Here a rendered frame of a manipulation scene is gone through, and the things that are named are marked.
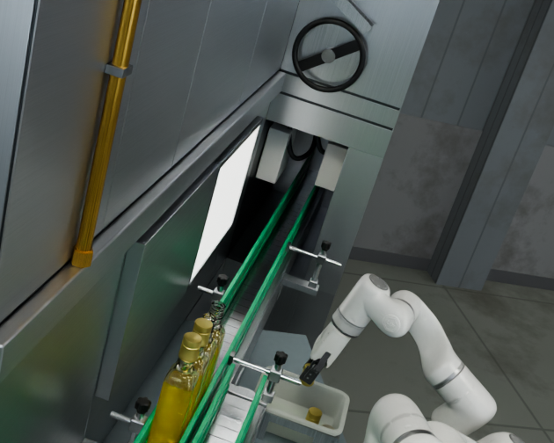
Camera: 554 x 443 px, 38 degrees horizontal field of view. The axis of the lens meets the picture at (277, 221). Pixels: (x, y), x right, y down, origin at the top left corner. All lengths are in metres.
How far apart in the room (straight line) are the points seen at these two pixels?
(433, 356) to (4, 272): 1.11
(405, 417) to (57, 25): 0.97
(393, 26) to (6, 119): 1.65
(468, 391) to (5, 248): 1.14
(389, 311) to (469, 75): 2.86
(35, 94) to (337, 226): 1.77
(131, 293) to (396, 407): 0.53
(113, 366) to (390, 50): 1.28
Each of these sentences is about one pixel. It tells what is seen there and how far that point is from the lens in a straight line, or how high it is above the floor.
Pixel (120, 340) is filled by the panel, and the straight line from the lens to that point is 1.51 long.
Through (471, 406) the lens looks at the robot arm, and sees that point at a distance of 1.82.
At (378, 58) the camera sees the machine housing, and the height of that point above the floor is 1.52.
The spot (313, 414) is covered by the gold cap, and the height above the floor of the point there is 0.81.
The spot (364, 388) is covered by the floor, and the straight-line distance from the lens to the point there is 3.65.
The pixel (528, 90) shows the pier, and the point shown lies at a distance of 4.49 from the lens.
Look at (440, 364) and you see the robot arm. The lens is 1.80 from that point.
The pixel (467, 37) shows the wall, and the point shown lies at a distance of 4.43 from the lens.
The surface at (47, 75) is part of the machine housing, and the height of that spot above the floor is 1.70.
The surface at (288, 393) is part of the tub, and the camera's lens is 2.07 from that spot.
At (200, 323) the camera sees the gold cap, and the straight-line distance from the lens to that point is 1.53.
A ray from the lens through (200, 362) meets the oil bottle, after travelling 1.56.
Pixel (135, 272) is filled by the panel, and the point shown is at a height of 1.26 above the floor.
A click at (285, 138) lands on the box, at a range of 2.62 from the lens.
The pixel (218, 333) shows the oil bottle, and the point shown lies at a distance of 1.65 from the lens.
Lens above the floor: 1.98
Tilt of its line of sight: 24 degrees down
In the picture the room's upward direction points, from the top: 17 degrees clockwise
